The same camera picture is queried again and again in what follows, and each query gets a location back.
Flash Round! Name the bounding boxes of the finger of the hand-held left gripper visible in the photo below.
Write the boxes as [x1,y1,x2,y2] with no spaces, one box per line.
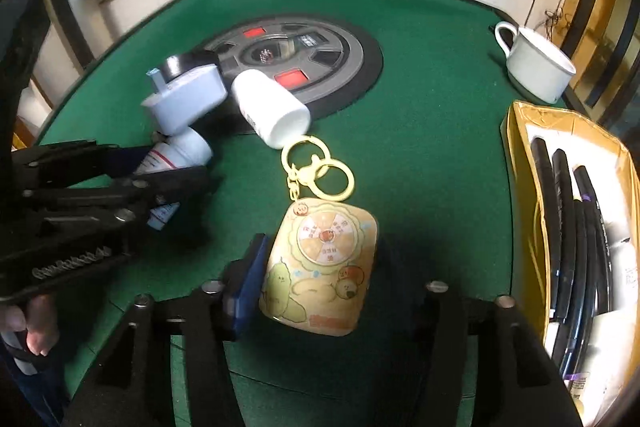
[22,165,212,229]
[12,141,152,188]

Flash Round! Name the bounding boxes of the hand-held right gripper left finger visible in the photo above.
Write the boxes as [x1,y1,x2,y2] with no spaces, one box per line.
[62,233,273,427]

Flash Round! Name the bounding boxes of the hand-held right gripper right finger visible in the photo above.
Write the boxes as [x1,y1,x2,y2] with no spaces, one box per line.
[387,254,583,427]

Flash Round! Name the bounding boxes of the person's left hand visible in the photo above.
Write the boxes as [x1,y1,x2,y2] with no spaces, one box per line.
[0,294,62,358]

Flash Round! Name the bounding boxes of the yellow cartoon keychain case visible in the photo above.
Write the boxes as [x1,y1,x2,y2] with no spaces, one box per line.
[258,134,379,337]

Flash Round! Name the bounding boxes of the small white red-label bottle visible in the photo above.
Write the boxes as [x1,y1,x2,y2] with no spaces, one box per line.
[135,127,213,230]

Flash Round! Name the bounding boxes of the white power adapter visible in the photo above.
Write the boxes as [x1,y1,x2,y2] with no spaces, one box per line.
[141,66,227,136]

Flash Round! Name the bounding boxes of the round grey table control panel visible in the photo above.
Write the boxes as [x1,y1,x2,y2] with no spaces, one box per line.
[202,14,384,120]

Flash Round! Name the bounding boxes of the white cup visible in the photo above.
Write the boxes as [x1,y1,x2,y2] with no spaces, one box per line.
[494,21,577,104]

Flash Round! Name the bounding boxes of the large white pill bottle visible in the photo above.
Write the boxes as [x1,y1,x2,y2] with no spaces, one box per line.
[231,68,312,150]

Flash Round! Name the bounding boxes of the black tape roll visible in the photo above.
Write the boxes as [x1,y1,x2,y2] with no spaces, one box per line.
[162,49,221,84]

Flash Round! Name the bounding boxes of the yellow cardboard box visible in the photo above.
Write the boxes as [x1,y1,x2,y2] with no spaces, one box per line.
[501,101,640,427]

